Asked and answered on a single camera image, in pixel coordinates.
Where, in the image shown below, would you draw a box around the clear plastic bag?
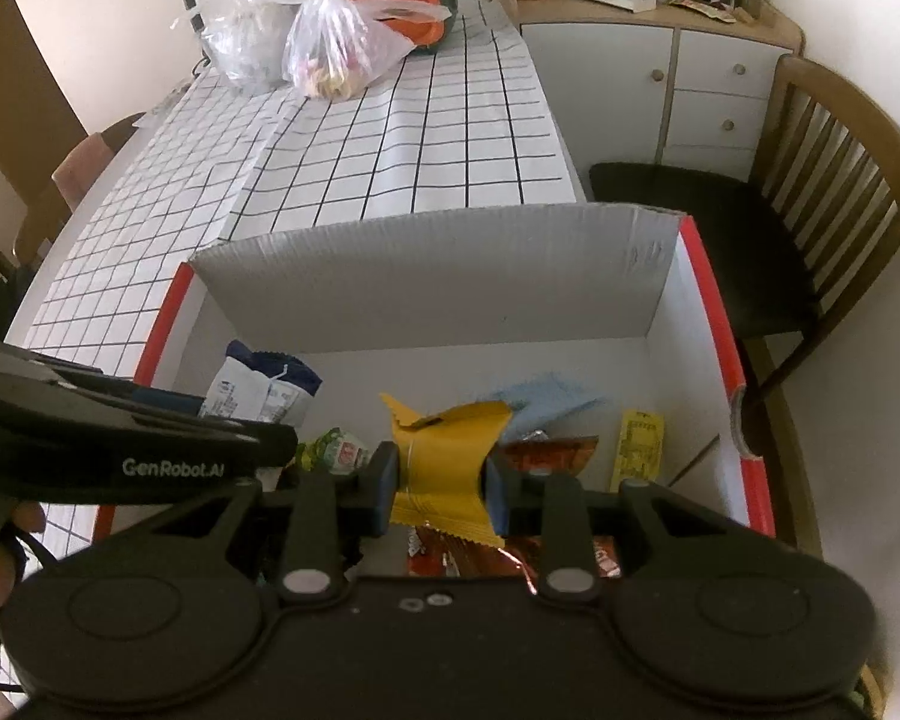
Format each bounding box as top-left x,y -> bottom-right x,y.
172,0 -> 323,95

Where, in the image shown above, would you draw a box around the white cabinet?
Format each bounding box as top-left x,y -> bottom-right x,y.
487,0 -> 805,203

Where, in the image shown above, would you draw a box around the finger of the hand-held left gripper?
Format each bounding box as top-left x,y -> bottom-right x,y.
0,337 -> 257,425

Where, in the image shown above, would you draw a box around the brown foil snack packet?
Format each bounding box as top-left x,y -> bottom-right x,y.
495,431 -> 599,482

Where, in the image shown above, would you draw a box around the plastic bag with pink sweets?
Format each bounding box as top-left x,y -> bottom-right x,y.
283,0 -> 452,100

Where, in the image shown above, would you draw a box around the red cardboard box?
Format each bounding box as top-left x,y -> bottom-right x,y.
94,202 -> 777,578

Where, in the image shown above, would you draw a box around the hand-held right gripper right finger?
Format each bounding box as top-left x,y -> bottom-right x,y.
482,456 -> 794,606

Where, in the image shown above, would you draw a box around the plain yellow snack packet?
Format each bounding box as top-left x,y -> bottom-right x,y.
379,392 -> 512,550

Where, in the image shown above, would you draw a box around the wooden chair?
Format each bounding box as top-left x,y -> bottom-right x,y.
11,112 -> 147,267
589,54 -> 900,428

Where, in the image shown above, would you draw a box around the blue white snack packet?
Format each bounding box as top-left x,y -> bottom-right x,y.
199,340 -> 322,422

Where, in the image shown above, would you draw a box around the green snack packet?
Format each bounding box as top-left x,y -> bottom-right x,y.
294,426 -> 374,475

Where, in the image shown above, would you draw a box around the yellow printed snack packet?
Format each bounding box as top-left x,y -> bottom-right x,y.
611,410 -> 666,488

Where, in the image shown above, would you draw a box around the pink cloth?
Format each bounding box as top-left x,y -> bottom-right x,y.
51,133 -> 117,215

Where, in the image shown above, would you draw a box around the small brown sachets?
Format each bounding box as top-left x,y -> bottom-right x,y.
675,0 -> 758,25

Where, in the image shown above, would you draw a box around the red snack packet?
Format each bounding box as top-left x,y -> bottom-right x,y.
405,525 -> 620,582

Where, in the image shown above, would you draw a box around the wooden door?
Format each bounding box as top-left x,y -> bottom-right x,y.
0,0 -> 83,241

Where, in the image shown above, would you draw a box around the orange green pouch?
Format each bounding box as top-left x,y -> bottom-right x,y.
326,0 -> 458,53

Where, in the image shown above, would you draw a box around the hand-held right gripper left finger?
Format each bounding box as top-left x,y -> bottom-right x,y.
82,441 -> 400,605

